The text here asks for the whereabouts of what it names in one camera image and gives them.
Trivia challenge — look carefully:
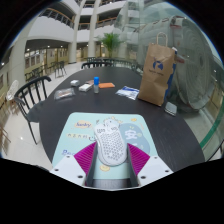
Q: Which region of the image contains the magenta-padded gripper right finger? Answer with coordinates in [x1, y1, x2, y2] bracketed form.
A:
[125, 143, 174, 188]

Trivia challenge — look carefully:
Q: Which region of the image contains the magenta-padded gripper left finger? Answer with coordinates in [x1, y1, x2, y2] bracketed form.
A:
[49, 141, 99, 188]

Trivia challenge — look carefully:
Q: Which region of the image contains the white perforated computer mouse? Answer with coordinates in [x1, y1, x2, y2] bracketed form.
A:
[93, 123, 128, 167]

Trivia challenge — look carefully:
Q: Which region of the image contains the light blue printed mouse pad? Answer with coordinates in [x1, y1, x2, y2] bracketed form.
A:
[51, 112, 159, 181]

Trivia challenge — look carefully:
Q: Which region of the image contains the black spindle-back chair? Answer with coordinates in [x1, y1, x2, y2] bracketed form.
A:
[80, 60, 107, 70]
[13, 75, 53, 145]

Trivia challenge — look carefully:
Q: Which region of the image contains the clear plastic packet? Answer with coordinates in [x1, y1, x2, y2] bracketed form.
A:
[53, 87, 76, 101]

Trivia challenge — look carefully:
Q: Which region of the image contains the blue and white plastic packet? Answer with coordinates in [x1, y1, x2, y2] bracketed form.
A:
[115, 85, 140, 101]

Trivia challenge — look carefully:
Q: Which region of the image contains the small white box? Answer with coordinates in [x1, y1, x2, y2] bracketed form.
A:
[78, 83, 93, 93]

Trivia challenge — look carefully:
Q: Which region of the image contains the small blue-capped bottle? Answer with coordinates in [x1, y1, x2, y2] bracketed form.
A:
[93, 76, 100, 94]

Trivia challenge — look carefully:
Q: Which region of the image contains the flat orange card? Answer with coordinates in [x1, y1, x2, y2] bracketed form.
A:
[98, 82, 116, 90]

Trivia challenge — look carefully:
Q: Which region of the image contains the brown and blue paper bag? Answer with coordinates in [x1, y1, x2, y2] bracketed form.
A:
[137, 32, 178, 108]

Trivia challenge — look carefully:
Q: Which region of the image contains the white chair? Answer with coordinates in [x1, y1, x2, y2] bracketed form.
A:
[5, 79, 20, 102]

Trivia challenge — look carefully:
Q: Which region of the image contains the group of dark chairs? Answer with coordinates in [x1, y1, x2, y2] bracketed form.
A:
[24, 60, 68, 83]

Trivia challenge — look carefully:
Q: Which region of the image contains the green potted palm plant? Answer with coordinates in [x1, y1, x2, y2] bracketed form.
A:
[98, 32, 126, 59]

